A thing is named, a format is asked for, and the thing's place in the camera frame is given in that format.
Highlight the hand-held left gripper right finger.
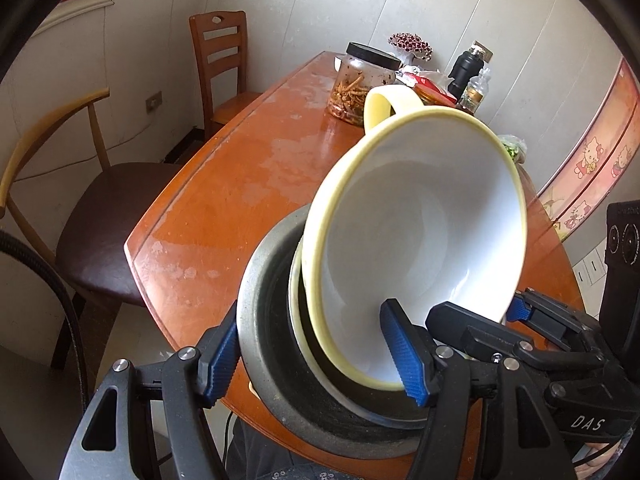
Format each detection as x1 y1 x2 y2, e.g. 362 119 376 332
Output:
379 299 577 480

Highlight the red tissue packet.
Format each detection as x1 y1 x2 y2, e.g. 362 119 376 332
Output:
398 69 451 87

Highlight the person's right hand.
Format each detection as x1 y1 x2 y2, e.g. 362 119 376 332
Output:
574 435 640 480

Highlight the deep steel bowl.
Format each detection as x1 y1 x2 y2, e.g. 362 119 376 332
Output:
287 245 431 428

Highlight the light wooden chair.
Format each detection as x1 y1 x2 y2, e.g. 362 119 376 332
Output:
0 88 201 371

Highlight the brown wooden chair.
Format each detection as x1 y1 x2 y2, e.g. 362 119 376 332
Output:
189 10 263 141

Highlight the red labelled jar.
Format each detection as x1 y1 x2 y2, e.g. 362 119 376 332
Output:
413 82 459 108

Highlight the large steel bowl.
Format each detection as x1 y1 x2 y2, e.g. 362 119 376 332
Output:
236 205 441 447

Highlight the bag of green vegetables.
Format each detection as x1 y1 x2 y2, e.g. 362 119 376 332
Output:
497 134 528 165

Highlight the clear jar black lid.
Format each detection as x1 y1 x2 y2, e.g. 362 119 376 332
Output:
328 42 403 127

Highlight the white wall socket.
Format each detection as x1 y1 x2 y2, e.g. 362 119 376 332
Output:
572 240 608 286

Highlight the cartoon door curtain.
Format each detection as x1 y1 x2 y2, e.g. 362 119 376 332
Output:
537 57 640 246

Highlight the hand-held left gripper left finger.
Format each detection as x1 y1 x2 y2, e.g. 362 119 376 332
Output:
64 300 241 480

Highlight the yellow bowl with handle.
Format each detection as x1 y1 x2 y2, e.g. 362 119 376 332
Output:
298 85 528 390

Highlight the black thermos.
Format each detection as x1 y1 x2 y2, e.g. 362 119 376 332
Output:
447 49 487 102

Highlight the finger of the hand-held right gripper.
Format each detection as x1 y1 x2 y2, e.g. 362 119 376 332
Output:
506 287 609 357
424 301 607 387

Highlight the black cable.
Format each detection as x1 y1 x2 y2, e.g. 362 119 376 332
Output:
0 230 91 396

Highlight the clear plastic bottle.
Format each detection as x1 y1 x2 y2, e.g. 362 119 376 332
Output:
457 64 494 114

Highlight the flower bouquet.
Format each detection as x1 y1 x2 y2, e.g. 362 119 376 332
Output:
388 32 434 63

